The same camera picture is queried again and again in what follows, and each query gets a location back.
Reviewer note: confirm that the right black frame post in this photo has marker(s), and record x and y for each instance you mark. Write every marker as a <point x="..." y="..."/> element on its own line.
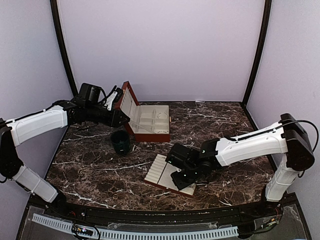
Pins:
<point x="258" y="52"/>

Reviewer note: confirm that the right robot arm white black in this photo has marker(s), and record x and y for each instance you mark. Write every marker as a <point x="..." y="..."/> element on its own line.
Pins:
<point x="286" y="137"/>

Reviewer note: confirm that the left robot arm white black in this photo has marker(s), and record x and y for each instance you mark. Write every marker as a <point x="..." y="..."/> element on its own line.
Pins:
<point x="44" y="129"/>

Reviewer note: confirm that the black front table rail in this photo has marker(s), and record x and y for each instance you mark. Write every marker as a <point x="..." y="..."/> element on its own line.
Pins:
<point x="169" y="209"/>

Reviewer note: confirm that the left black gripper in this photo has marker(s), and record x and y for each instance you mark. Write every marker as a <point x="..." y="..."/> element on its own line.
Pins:
<point x="115" y="118"/>

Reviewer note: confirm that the black frame post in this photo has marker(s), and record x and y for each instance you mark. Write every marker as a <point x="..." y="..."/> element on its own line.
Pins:
<point x="258" y="52"/>
<point x="62" y="46"/>

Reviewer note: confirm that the white slotted cable duct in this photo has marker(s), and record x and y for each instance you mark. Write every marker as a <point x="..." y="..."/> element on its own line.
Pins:
<point x="119" y="231"/>

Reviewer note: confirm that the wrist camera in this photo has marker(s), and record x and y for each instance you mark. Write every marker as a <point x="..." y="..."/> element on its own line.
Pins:
<point x="177" y="155"/>
<point x="113" y="97"/>

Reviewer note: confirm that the left black frame post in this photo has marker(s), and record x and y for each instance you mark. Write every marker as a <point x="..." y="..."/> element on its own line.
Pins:
<point x="62" y="46"/>

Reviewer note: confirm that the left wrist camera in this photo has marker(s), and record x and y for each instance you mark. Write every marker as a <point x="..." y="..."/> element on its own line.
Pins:
<point x="113" y="97"/>

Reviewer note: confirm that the red wooden jewelry box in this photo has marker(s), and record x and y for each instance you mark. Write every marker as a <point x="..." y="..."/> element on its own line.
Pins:
<point x="148" y="123"/>

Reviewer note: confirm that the red jewelry tray cream insert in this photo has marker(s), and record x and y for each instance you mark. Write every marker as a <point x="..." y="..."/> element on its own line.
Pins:
<point x="159" y="175"/>

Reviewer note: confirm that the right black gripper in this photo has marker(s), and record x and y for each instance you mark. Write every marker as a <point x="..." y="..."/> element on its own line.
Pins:
<point x="180" y="183"/>

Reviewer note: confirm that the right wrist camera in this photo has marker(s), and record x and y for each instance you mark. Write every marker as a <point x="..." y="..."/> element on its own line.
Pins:
<point x="177" y="155"/>

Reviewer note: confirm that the dark green cup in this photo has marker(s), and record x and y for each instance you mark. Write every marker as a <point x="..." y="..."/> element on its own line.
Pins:
<point x="121" y="142"/>

